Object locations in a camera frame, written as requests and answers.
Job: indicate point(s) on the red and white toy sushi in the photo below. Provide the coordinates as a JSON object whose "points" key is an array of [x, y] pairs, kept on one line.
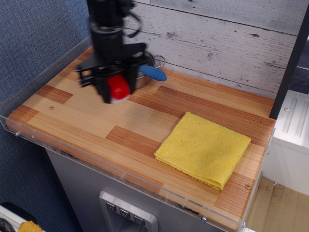
{"points": [[119, 88]]}

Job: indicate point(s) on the grey cabinet with dispenser panel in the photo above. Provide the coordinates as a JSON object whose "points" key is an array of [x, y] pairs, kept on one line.
{"points": [[105, 204]]}

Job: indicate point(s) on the white toy sink counter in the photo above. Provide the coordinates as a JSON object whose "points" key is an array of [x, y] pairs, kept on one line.
{"points": [[287, 159]]}

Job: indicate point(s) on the blue handled metal spoon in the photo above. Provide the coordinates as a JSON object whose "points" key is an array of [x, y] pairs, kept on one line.
{"points": [[153, 72]]}

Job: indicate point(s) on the black right vertical post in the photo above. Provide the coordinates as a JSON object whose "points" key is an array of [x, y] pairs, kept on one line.
{"points": [[291, 66]]}

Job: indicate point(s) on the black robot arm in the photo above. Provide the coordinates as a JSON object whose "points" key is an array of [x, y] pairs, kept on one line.
{"points": [[107, 16]]}

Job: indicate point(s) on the clear acrylic table guard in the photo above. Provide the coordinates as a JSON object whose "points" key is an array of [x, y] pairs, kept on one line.
{"points": [[120, 139]]}

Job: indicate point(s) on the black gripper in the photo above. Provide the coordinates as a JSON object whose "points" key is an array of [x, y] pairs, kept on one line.
{"points": [[111, 57]]}

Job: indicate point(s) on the yellow folded cloth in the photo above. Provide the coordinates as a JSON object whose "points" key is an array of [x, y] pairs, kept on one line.
{"points": [[204, 150]]}

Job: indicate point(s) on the stainless steel pot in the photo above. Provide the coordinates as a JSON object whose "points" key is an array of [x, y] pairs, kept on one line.
{"points": [[157, 61]]}

